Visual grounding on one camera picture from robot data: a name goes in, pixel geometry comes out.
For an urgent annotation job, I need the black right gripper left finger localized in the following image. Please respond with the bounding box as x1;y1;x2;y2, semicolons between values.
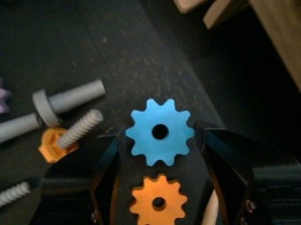
28;126;127;225

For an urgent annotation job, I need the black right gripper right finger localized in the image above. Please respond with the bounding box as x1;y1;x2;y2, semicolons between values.
193;120;301;225

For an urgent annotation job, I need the blue toy gear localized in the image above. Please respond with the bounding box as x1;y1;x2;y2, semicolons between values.
124;98;197;167

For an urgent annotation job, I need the orange toy gear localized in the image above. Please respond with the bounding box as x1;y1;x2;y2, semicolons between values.
130;173;189;225

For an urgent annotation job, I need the purple toy gear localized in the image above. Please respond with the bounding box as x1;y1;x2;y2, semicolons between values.
0;77;13;114

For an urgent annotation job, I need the light wooden dowel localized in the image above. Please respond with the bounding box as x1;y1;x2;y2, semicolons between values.
201;188;221;225

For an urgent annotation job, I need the grey screw with orange head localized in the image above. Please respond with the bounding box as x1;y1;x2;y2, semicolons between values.
37;109;104;163

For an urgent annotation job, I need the grey threaded toy screw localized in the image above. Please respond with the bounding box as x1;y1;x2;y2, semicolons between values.
0;181;32;207

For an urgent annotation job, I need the grey toy axle with disc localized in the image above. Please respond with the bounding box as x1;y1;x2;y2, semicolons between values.
0;78;107;144

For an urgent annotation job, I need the wooden toy workbench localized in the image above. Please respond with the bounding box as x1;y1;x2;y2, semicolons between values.
171;0;301;91

